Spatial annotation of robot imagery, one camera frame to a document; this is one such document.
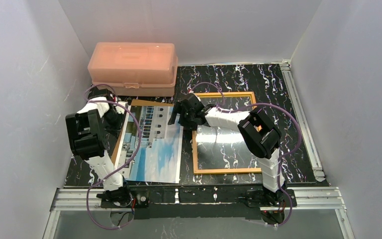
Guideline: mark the clear acrylic frame sheet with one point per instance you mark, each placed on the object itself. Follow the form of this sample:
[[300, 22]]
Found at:
[[219, 148]]

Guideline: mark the sky and building photo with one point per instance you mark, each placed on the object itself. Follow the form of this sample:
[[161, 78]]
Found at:
[[151, 149]]

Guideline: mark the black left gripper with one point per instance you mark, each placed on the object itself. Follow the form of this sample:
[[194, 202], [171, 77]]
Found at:
[[114, 116]]

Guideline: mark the yellow wooden picture frame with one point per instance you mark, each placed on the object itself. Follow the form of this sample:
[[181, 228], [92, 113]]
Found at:
[[197, 171]]

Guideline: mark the pink plastic storage box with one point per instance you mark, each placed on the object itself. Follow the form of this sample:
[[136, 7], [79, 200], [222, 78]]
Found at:
[[135, 69]]

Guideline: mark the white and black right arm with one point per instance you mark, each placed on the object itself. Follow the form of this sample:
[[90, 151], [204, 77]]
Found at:
[[258, 131]]

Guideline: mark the brown frame backing board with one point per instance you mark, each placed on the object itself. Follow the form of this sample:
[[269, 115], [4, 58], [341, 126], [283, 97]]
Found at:
[[135, 102]]

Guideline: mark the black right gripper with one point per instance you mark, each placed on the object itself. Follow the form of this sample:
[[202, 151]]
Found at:
[[176, 112]]

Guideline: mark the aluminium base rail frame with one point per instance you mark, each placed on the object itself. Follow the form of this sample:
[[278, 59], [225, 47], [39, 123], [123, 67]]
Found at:
[[320, 212]]

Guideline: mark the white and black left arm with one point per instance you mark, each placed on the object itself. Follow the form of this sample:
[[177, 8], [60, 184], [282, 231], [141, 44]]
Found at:
[[88, 131]]

